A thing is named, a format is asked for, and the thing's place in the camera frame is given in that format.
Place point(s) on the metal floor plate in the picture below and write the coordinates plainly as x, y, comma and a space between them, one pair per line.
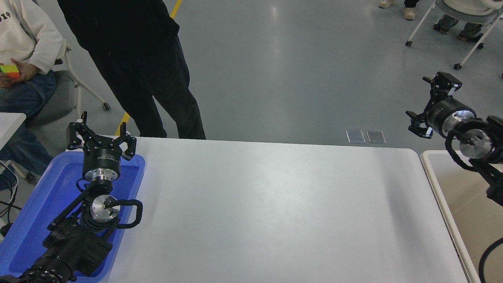
355, 136
376, 136

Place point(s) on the blue plastic tray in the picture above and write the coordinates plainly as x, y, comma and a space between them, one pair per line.
39, 204

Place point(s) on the small white table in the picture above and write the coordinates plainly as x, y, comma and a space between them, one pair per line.
10, 125

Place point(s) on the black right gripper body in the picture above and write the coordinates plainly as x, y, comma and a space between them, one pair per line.
444, 114

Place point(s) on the grey chair with castors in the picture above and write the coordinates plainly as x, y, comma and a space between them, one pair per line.
55, 98

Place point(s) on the person's right hand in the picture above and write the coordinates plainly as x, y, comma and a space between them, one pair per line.
4, 81

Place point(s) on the white-framed chair with castors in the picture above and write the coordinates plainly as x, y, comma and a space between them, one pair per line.
459, 16

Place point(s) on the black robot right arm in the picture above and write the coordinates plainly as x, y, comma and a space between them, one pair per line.
491, 157

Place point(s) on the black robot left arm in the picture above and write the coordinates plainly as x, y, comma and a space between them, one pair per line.
74, 243

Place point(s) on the large pale bin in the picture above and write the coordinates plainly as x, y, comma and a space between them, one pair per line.
459, 204

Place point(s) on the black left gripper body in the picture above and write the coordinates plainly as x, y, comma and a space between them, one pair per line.
101, 157

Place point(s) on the person's left hand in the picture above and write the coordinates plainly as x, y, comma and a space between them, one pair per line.
27, 70

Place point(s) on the colourful puzzle cube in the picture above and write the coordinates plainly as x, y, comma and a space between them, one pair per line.
10, 70

